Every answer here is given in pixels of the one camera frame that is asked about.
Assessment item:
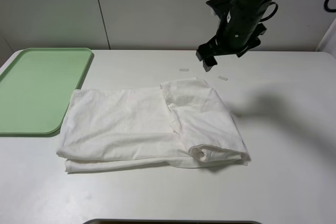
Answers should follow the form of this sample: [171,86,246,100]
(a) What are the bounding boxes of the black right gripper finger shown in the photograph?
[196,42,217,61]
[203,57,217,72]

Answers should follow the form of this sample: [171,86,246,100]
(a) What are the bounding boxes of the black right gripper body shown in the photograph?
[207,23,267,58]

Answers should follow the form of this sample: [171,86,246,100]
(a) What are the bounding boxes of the white short sleeve shirt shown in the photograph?
[57,78,249,173]

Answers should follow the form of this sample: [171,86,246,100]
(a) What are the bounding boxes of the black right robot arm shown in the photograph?
[196,0,335,71]

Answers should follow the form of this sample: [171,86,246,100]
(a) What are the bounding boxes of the green plastic tray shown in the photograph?
[1,48,92,136]

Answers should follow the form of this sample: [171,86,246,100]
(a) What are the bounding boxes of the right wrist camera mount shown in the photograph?
[206,0,233,19]

